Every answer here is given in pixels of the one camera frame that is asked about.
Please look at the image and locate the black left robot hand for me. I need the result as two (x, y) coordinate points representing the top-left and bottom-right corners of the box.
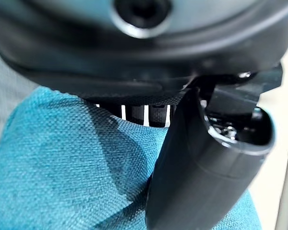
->
(0, 0), (288, 230)

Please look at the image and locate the teal woven fabric cushion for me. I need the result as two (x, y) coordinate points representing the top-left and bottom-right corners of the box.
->
(0, 86), (263, 230)

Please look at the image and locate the grey fabric sofa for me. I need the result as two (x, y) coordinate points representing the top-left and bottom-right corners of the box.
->
(0, 39), (39, 154)

